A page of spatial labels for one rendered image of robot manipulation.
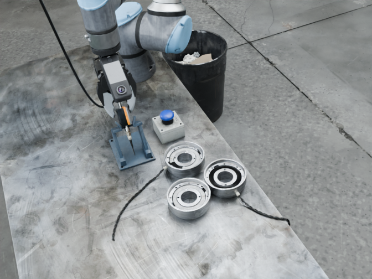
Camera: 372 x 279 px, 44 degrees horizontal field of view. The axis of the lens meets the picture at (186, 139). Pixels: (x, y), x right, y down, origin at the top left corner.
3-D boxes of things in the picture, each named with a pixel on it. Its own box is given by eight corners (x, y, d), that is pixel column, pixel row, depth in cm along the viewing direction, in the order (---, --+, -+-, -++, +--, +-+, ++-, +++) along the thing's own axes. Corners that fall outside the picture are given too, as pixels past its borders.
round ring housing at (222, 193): (197, 180, 119) (196, 169, 116) (231, 163, 122) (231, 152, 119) (218, 207, 112) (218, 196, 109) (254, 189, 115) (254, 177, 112)
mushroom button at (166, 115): (177, 128, 130) (175, 114, 127) (164, 133, 129) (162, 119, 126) (172, 120, 133) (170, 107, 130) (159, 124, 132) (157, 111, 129)
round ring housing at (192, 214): (181, 229, 108) (180, 218, 105) (160, 200, 115) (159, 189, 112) (219, 209, 111) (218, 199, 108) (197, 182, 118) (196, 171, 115)
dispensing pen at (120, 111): (130, 158, 122) (112, 96, 120) (128, 156, 126) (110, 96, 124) (138, 155, 123) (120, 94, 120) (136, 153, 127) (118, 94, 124)
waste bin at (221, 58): (239, 118, 257) (239, 52, 228) (184, 138, 249) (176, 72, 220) (212, 86, 281) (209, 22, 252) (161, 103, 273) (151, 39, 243)
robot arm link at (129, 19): (121, 34, 157) (114, -4, 148) (157, 39, 153) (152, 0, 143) (104, 52, 149) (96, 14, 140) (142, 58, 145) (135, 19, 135)
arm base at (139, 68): (107, 66, 161) (101, 41, 154) (147, 53, 165) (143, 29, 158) (119, 88, 151) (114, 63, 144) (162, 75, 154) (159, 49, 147)
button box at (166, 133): (185, 136, 131) (184, 123, 128) (162, 144, 130) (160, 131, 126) (174, 119, 137) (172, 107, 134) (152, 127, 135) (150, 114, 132)
